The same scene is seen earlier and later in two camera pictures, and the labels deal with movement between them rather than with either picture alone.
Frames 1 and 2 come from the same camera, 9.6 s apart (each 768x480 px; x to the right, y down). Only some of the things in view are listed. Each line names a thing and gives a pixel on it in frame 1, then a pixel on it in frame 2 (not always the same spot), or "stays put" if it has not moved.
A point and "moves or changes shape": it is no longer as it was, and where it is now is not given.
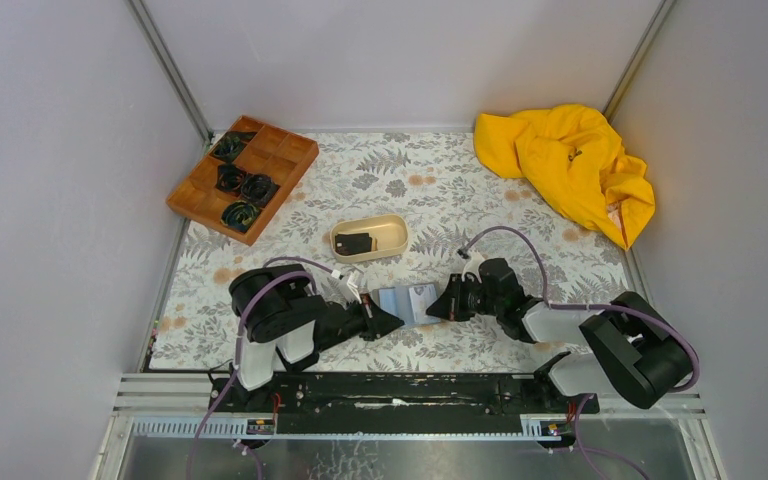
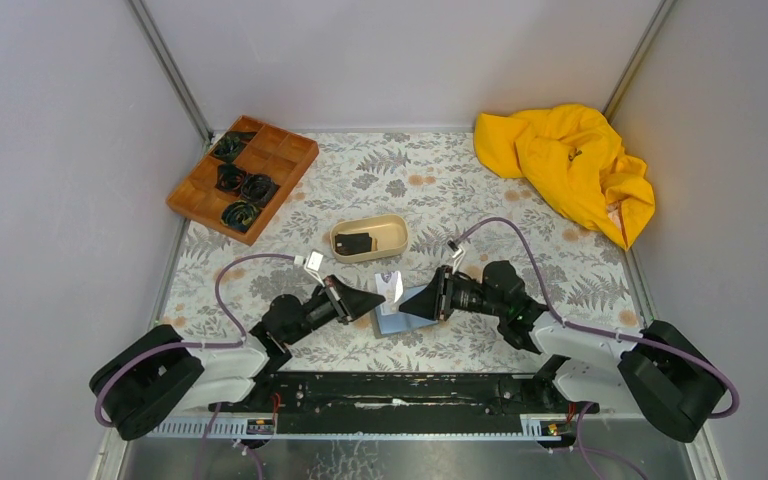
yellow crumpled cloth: x=574 y=156 stays put
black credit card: x=347 y=243 stays put
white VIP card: x=421 y=297 moves or changes shape
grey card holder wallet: x=409 y=303 moves or changes shape
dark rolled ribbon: x=231 y=145 stays put
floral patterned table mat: x=379 y=210 stays put
